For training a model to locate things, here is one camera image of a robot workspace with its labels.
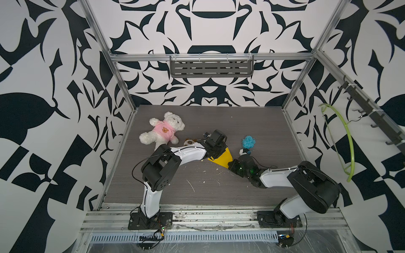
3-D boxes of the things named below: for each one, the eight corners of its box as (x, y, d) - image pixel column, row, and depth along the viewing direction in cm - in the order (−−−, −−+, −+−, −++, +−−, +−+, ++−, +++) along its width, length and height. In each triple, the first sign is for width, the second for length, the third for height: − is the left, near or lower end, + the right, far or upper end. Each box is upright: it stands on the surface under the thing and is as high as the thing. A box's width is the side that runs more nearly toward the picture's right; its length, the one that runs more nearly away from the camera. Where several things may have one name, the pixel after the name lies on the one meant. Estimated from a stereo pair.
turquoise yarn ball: (243, 148, 100) (243, 146, 98) (241, 138, 105) (241, 135, 103) (255, 148, 100) (256, 146, 98) (253, 138, 105) (254, 135, 103)
